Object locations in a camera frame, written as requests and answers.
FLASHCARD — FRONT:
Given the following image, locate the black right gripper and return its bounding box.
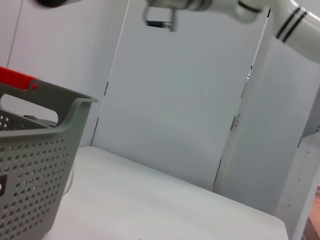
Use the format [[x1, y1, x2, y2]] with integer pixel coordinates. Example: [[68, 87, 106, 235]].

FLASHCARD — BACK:
[[34, 0, 68, 9]]

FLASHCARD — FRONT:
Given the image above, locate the grey-green perforated storage bin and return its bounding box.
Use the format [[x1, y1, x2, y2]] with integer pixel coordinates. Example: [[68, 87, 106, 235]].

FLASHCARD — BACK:
[[0, 81, 100, 240]]

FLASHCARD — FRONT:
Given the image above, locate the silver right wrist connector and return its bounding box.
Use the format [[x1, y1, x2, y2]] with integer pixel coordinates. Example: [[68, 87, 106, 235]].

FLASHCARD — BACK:
[[141, 5, 178, 33]]

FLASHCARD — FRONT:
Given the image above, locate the white cabinet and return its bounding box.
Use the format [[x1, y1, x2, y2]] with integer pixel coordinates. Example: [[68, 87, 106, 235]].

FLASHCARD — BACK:
[[274, 84, 320, 240]]

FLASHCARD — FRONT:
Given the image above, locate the orange bin handle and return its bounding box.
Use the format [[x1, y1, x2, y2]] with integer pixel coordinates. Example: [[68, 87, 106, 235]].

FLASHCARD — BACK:
[[0, 65, 42, 92]]

